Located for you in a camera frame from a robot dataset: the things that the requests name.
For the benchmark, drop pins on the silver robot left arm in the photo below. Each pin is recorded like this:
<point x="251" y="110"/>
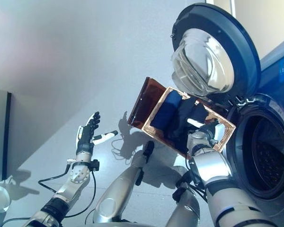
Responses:
<point x="78" y="175"/>

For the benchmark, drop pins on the rectangular wicker laundry basket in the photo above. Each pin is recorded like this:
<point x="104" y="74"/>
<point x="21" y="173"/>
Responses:
<point x="224" y="139"/>

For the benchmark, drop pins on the black garment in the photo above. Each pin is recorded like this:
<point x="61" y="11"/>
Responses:
<point x="177" y="132"/>
<point x="200" y="113"/>

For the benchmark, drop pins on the silver robot right leg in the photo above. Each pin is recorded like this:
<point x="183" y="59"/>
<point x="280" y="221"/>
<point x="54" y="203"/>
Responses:
<point x="187" y="208"/>

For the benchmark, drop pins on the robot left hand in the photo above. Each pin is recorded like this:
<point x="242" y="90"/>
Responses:
<point x="85" y="142"/>

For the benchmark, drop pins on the round glass washer door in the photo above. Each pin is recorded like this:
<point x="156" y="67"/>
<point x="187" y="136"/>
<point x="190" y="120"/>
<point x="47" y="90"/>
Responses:
<point x="203" y="59"/>

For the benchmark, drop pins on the silver robot left leg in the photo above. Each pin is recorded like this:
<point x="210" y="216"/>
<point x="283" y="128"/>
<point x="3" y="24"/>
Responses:
<point x="118" y="189"/>

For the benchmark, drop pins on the silver robot leg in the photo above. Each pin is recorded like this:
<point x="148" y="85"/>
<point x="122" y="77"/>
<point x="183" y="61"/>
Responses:
<point x="118" y="189"/>
<point x="187" y="208"/>

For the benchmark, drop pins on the grey front-load washing machine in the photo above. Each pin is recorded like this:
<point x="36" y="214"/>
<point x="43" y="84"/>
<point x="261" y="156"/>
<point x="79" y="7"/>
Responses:
<point x="269" y="78"/>

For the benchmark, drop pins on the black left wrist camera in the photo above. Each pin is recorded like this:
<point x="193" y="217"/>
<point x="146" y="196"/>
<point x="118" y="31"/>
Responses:
<point x="94" y="165"/>

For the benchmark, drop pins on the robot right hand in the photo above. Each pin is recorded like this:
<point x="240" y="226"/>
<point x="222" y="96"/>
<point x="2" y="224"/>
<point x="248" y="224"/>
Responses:
<point x="208" y="130"/>

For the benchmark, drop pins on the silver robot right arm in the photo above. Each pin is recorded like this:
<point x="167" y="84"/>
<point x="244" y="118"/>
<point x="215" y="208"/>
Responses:
<point x="210" y="165"/>

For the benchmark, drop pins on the glossy brown stool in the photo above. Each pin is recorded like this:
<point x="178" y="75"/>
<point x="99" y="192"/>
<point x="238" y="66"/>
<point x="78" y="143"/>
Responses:
<point x="144" y="104"/>

